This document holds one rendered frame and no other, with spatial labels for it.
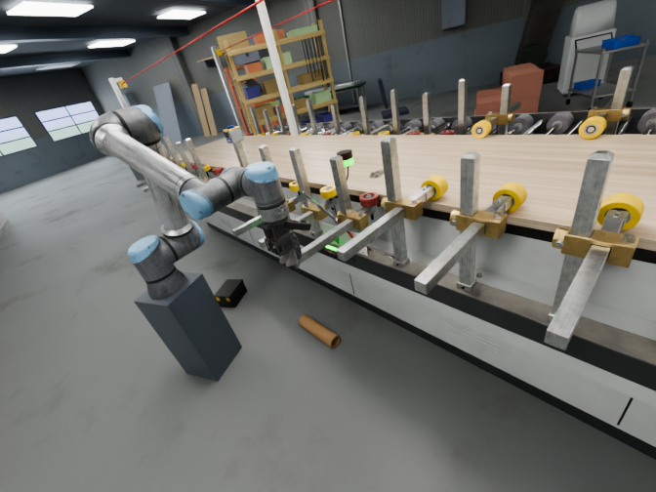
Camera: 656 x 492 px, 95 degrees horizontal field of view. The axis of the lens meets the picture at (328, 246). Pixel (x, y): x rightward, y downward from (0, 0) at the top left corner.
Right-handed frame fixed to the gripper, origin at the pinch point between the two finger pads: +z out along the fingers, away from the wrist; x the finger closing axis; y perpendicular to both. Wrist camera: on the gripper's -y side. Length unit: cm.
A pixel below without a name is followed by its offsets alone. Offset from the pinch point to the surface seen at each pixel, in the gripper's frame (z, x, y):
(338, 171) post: -23.2, -2.4, -29.6
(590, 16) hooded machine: -36, -62, -653
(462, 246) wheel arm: -14, 51, -17
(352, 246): -13.4, 26.4, -3.9
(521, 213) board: -8, 54, -49
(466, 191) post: -22, 46, -30
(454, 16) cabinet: -90, -355, -799
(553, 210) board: -8, 61, -53
